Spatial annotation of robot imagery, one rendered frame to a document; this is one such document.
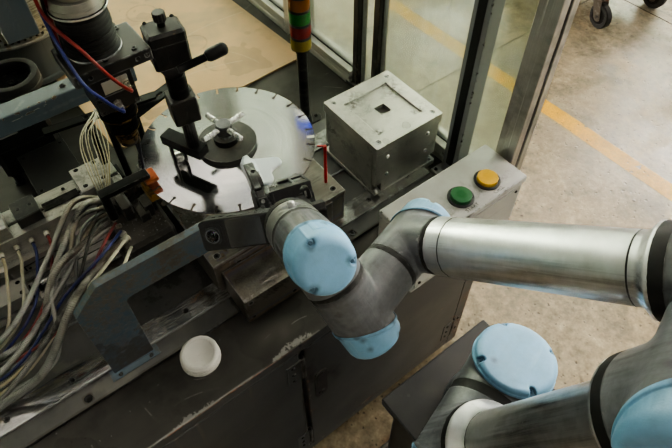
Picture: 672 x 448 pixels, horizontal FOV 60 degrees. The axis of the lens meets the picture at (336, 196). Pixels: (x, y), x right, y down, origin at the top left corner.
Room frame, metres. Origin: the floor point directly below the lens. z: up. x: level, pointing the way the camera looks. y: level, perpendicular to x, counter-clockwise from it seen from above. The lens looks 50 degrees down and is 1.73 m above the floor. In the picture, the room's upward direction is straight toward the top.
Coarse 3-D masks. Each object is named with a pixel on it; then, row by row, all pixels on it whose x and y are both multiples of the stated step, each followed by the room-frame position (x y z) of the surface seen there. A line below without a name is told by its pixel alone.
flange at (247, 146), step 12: (204, 132) 0.80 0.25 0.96; (240, 132) 0.80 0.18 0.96; (252, 132) 0.80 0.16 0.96; (216, 144) 0.77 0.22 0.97; (228, 144) 0.76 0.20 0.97; (240, 144) 0.77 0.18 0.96; (252, 144) 0.77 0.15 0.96; (204, 156) 0.74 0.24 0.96; (216, 156) 0.74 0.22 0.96; (228, 156) 0.74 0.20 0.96; (240, 156) 0.74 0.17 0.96
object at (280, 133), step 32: (224, 96) 0.92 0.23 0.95; (256, 96) 0.92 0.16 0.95; (160, 128) 0.83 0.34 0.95; (256, 128) 0.82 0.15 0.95; (288, 128) 0.82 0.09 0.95; (160, 160) 0.74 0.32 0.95; (192, 160) 0.74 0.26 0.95; (288, 160) 0.74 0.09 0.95; (160, 192) 0.66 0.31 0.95; (192, 192) 0.66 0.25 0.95; (224, 192) 0.66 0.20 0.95
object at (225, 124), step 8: (240, 112) 0.81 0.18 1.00; (216, 120) 0.79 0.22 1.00; (224, 120) 0.79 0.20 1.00; (232, 120) 0.79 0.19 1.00; (216, 128) 0.77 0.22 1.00; (224, 128) 0.77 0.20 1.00; (232, 128) 0.79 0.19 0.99; (208, 136) 0.75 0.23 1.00; (224, 136) 0.77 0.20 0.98; (240, 136) 0.75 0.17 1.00
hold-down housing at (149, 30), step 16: (160, 16) 0.71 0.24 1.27; (176, 16) 0.74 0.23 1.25; (144, 32) 0.70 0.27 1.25; (160, 32) 0.70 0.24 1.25; (176, 32) 0.70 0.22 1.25; (160, 48) 0.69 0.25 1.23; (176, 48) 0.70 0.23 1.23; (160, 64) 0.69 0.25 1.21; (176, 64) 0.70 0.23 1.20; (176, 80) 0.70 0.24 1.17; (176, 96) 0.70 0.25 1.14; (192, 96) 0.71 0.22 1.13; (176, 112) 0.69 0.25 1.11; (192, 112) 0.70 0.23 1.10
